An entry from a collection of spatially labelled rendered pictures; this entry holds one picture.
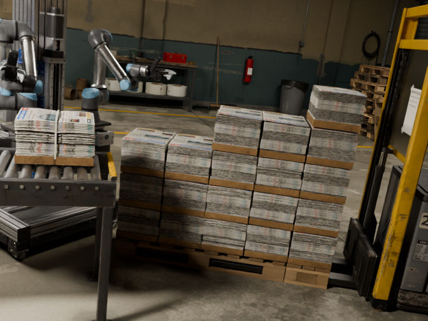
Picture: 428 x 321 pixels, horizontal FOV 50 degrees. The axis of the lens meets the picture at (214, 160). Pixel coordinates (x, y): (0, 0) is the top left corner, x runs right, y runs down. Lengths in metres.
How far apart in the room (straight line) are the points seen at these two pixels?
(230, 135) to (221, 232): 0.66
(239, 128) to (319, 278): 1.13
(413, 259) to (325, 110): 1.05
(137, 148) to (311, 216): 1.19
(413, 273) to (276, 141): 1.16
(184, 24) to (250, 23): 1.41
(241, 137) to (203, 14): 7.03
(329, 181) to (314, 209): 0.20
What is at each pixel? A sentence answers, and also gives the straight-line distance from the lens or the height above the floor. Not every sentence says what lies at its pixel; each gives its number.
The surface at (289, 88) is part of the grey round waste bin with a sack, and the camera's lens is 9.83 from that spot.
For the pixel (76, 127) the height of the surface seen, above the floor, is 1.00.
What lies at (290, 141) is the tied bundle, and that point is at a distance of 2.87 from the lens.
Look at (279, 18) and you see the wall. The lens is 10.28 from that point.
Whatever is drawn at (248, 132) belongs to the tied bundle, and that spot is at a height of 0.98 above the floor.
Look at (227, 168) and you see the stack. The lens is 2.91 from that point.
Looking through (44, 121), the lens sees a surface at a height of 1.02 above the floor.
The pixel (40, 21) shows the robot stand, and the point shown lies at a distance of 3.29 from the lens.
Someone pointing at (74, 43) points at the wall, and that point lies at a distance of 9.44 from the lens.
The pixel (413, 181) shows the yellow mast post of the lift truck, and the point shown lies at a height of 0.87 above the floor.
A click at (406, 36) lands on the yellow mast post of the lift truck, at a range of 3.48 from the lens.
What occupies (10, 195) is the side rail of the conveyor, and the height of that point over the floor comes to 0.73.
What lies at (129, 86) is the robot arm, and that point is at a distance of 3.25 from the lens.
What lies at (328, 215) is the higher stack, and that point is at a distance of 3.03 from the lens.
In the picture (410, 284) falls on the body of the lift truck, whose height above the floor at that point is 0.21.
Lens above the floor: 1.54
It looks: 15 degrees down
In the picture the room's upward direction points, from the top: 7 degrees clockwise
